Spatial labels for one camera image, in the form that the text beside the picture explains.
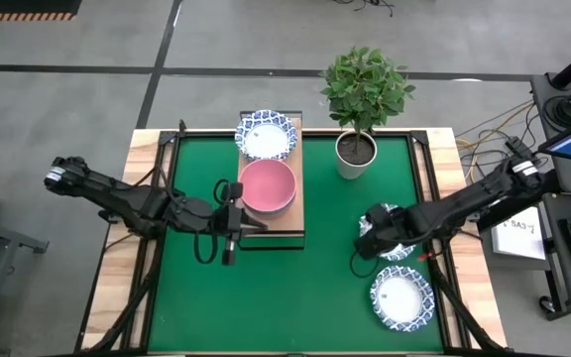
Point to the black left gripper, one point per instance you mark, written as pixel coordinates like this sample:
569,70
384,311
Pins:
201,215

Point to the black caster wheel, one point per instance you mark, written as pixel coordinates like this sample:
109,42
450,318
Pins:
545,304

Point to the black metal table frame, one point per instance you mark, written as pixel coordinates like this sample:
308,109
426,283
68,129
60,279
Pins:
418,138

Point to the white labelled paper sheet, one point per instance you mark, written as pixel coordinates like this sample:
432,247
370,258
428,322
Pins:
518,240

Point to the black mat striped orange edge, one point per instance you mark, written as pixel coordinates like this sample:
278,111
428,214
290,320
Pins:
18,6

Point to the black power adapter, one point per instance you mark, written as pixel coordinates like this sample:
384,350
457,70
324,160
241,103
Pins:
517,146

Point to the potted green plant white pot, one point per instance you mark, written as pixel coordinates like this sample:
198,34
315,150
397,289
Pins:
365,94

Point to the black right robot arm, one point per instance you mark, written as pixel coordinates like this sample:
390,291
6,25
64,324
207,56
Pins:
464,203

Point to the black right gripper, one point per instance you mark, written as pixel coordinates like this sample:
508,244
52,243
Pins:
389,228

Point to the blue patterned paper plate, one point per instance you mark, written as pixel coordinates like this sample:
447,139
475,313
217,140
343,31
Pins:
402,298
397,254
266,139

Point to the pink plastic bowl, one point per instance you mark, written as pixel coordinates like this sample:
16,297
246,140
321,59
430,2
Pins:
267,184

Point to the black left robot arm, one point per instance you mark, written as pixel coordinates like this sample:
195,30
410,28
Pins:
117,196

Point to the wooden shelf black metal frame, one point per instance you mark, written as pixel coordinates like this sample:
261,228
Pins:
288,222

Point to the green table mat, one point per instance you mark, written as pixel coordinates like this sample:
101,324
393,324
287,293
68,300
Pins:
315,287

